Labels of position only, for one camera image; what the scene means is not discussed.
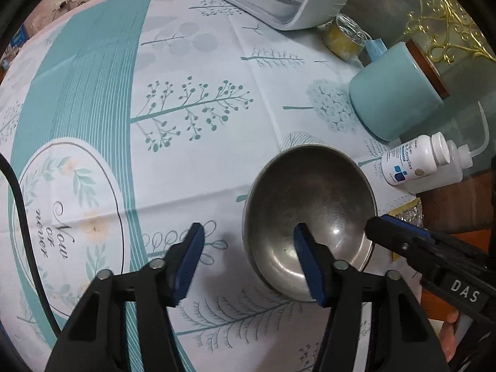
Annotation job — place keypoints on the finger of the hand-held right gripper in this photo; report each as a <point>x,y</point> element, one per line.
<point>399,236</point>

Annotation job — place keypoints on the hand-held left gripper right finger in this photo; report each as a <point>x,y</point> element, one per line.
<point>310,267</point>

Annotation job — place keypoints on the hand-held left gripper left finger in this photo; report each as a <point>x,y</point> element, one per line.
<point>190,263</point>

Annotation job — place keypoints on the stainless steel bowl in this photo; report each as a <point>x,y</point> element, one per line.
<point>310,186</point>

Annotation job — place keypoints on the person's right hand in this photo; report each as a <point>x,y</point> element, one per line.
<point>449,333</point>

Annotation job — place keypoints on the silver foil packet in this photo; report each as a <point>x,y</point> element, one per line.
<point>410,213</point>

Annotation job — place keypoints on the white pill bottle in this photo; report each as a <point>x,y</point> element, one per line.
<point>410,159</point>

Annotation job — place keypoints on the clear squeeze bottle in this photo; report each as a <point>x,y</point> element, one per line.
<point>457,164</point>

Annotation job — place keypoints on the teal canister with wooden lid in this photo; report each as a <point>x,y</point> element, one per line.
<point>391,89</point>

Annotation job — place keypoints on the blue clip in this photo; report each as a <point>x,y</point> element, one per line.
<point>374,50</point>

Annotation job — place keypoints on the tree print tablecloth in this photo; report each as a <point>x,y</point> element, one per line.
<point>116,85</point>

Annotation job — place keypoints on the glass jar yellow contents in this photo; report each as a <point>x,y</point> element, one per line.
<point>341,38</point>

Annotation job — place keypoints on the gold patterned glass panel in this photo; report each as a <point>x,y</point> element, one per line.
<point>445,19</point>

